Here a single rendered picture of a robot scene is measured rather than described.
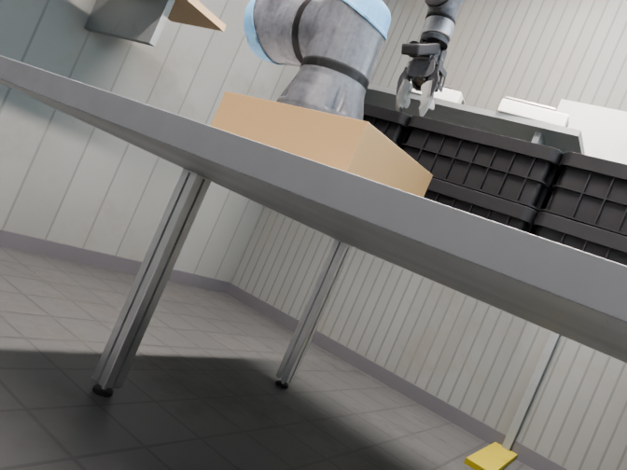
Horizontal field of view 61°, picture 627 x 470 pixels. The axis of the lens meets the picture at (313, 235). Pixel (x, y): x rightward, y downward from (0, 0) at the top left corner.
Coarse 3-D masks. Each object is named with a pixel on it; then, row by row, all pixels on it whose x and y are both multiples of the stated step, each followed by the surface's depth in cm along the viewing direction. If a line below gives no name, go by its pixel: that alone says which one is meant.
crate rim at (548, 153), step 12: (420, 120) 105; (432, 120) 103; (444, 132) 102; (456, 132) 100; (468, 132) 99; (480, 132) 98; (492, 144) 96; (504, 144) 95; (516, 144) 94; (528, 144) 93; (540, 156) 91; (552, 156) 90
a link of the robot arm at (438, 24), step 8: (432, 16) 130; (440, 16) 129; (424, 24) 132; (432, 24) 130; (440, 24) 129; (448, 24) 129; (424, 32) 131; (432, 32) 130; (440, 32) 129; (448, 32) 130
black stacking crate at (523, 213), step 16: (432, 192) 101; (448, 192) 98; (464, 192) 97; (480, 192) 95; (464, 208) 97; (480, 208) 96; (496, 208) 93; (512, 208) 92; (528, 208) 90; (512, 224) 92; (528, 224) 93
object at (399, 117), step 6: (366, 108) 112; (372, 108) 111; (378, 108) 110; (384, 108) 110; (366, 114) 112; (372, 114) 111; (378, 114) 110; (384, 114) 109; (390, 114) 109; (396, 114) 108; (402, 114) 107; (390, 120) 108; (396, 120) 108; (402, 120) 107; (408, 120) 108
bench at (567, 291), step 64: (0, 64) 93; (128, 128) 72; (192, 128) 66; (192, 192) 145; (256, 192) 98; (320, 192) 55; (384, 192) 51; (384, 256) 162; (448, 256) 50; (512, 256) 44; (576, 256) 42; (128, 320) 144; (576, 320) 62
